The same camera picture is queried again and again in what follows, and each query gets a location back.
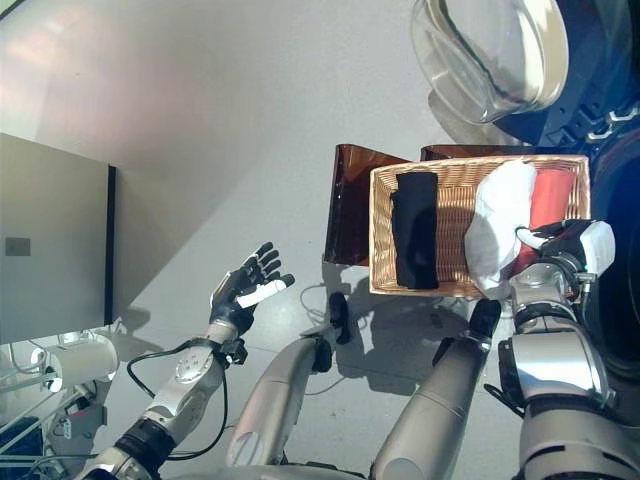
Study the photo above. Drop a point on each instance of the white cloth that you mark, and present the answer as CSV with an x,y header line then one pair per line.
x,y
495,225

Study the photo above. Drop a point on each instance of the cluttered equipment cart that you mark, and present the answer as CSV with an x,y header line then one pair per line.
x,y
30,435

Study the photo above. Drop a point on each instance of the grey front-load washing machine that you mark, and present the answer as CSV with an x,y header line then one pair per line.
x,y
620,320

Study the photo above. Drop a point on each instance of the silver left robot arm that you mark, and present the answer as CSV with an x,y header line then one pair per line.
x,y
185,370

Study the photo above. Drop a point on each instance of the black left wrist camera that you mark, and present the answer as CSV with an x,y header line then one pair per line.
x,y
236,352

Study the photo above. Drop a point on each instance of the grey right robot leg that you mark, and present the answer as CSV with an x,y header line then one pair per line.
x,y
440,400

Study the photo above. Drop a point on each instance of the black cloth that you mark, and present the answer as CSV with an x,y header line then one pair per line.
x,y
412,235

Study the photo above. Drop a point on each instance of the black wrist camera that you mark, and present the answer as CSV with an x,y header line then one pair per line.
x,y
582,287
236,352

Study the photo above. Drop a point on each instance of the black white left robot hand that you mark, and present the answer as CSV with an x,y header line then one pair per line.
x,y
232,300

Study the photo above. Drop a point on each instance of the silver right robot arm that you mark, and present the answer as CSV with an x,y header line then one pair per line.
x,y
550,360

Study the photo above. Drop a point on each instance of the white cylinder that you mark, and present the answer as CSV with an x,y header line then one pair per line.
x,y
85,360

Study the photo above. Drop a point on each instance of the red cloth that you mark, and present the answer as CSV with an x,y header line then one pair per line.
x,y
550,195

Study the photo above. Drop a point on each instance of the grey cabinet with black edge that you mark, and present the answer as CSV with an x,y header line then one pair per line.
x,y
50,225

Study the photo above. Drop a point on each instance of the grey robot leg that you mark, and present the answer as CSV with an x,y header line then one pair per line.
x,y
270,395
440,400

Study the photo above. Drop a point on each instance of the round glass washing machine door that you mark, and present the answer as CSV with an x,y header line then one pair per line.
x,y
475,50

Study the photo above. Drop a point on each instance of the grey robot torso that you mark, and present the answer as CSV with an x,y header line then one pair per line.
x,y
275,472

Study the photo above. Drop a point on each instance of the rectangular wicker laundry basket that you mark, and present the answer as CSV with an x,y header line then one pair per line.
x,y
450,215

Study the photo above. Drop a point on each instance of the brown transparent acrylic stool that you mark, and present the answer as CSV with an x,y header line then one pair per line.
x,y
350,210

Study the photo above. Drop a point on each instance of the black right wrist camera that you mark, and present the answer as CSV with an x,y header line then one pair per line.
x,y
582,287

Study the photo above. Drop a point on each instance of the grey left robot leg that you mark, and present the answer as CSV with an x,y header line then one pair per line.
x,y
270,395

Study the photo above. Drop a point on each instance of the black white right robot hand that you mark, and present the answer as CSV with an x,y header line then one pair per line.
x,y
595,245

